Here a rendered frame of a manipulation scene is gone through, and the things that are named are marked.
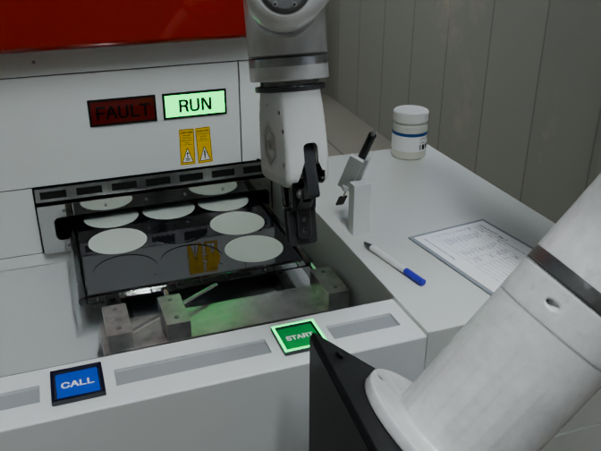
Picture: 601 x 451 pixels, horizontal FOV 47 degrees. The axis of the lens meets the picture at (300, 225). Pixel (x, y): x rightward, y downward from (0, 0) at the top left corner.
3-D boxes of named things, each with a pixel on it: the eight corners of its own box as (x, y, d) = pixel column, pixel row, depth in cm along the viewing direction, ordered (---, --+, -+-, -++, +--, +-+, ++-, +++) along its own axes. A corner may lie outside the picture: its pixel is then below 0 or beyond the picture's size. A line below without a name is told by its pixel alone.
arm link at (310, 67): (238, 59, 76) (241, 87, 77) (260, 58, 68) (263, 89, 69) (309, 54, 79) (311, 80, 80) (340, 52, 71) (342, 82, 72)
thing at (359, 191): (335, 222, 114) (337, 144, 108) (357, 218, 115) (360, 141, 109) (351, 237, 109) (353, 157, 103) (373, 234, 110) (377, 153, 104)
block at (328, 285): (309, 285, 112) (309, 268, 111) (329, 281, 113) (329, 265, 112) (328, 310, 106) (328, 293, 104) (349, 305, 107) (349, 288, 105)
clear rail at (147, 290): (79, 303, 105) (77, 296, 105) (311, 263, 117) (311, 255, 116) (79, 309, 104) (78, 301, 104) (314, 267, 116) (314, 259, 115)
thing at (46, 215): (44, 251, 130) (36, 204, 126) (269, 216, 144) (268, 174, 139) (45, 255, 128) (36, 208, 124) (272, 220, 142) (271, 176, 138)
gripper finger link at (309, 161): (294, 119, 73) (284, 150, 77) (315, 182, 69) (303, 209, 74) (305, 118, 73) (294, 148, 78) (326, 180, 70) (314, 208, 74)
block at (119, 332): (104, 322, 102) (101, 305, 101) (127, 319, 103) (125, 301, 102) (110, 353, 96) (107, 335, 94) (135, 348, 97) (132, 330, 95)
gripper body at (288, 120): (242, 78, 77) (251, 177, 80) (269, 80, 68) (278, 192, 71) (306, 72, 80) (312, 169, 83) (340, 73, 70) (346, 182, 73)
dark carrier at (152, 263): (73, 210, 135) (73, 208, 135) (245, 187, 146) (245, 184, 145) (88, 298, 106) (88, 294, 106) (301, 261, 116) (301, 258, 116)
